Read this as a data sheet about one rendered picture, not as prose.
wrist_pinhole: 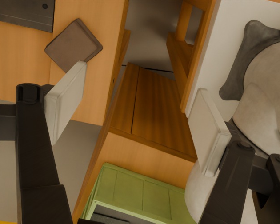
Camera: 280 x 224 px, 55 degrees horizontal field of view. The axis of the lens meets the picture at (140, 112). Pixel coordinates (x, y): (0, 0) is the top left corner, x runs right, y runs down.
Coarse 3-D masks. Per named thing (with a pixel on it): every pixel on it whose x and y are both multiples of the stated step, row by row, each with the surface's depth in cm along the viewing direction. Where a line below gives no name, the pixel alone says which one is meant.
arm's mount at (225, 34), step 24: (216, 0) 57; (240, 0) 54; (264, 0) 54; (216, 24) 56; (240, 24) 56; (264, 24) 56; (216, 48) 58; (216, 72) 61; (192, 96) 64; (216, 96) 64
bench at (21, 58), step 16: (0, 32) 59; (16, 32) 59; (32, 32) 59; (48, 32) 59; (128, 32) 136; (0, 48) 61; (16, 48) 61; (32, 48) 61; (0, 64) 63; (16, 64) 62; (32, 64) 62; (48, 64) 62; (0, 80) 64; (16, 80) 64; (32, 80) 64; (48, 80) 64; (0, 96) 66
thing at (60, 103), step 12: (72, 72) 17; (84, 72) 19; (60, 84) 15; (72, 84) 16; (48, 96) 14; (60, 96) 14; (72, 96) 17; (48, 108) 14; (60, 108) 14; (72, 108) 18; (48, 120) 14; (60, 120) 15; (60, 132) 16
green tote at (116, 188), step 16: (112, 176) 80; (128, 176) 83; (144, 176) 86; (96, 192) 73; (112, 192) 74; (128, 192) 77; (144, 192) 79; (160, 192) 82; (176, 192) 85; (112, 208) 70; (128, 208) 71; (144, 208) 74; (160, 208) 76; (176, 208) 79
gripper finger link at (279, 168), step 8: (272, 160) 13; (272, 168) 13; (272, 176) 13; (256, 192) 14; (272, 192) 12; (256, 200) 14; (264, 200) 13; (272, 200) 12; (256, 208) 13; (264, 208) 12; (272, 208) 12; (256, 216) 13; (264, 216) 12; (272, 216) 11
